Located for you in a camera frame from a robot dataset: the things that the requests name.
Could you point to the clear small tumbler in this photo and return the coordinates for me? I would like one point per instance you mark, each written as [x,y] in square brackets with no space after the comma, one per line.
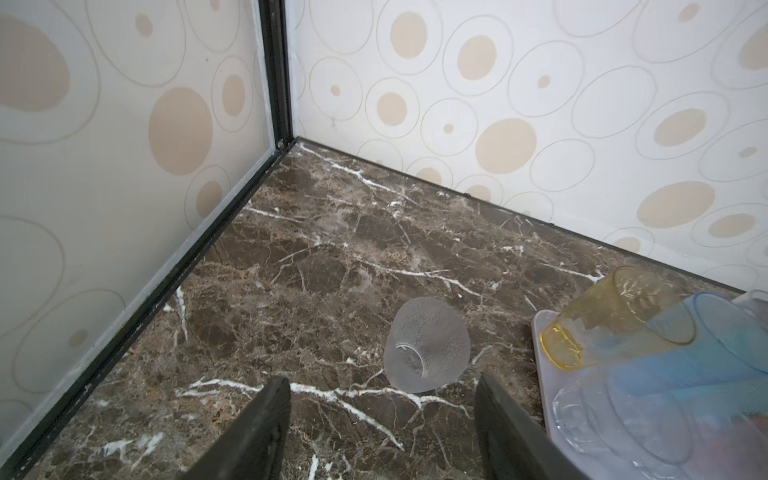
[597,416]

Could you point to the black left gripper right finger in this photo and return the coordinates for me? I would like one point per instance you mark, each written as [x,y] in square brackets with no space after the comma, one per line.
[511,444]

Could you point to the blue grey plastic cup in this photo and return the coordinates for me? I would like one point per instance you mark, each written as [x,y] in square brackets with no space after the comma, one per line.
[730,347]

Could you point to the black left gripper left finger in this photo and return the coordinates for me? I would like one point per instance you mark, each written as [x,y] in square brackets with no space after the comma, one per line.
[253,446]

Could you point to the amber plastic cup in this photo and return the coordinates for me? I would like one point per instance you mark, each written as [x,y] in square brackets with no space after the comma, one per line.
[629,314]

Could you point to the frosted plastic cup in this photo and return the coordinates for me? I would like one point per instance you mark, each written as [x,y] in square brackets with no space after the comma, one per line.
[428,346]

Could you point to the lavender plastic tray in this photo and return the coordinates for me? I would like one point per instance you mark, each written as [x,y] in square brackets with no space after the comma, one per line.
[728,424]

